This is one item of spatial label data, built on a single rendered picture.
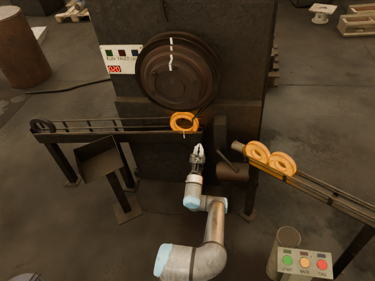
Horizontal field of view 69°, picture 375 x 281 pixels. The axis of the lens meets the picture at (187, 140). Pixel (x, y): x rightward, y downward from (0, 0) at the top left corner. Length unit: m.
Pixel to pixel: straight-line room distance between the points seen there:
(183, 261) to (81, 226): 1.47
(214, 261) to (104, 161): 1.09
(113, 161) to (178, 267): 1.00
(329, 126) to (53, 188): 2.68
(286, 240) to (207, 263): 0.64
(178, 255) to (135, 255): 1.12
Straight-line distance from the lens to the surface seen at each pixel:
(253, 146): 1.61
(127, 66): 1.73
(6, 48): 4.11
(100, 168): 1.86
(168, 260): 1.05
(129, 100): 1.86
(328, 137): 2.91
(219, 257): 1.09
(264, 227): 2.19
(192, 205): 1.47
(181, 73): 1.41
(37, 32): 5.80
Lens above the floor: 1.93
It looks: 45 degrees down
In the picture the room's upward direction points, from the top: 7 degrees counter-clockwise
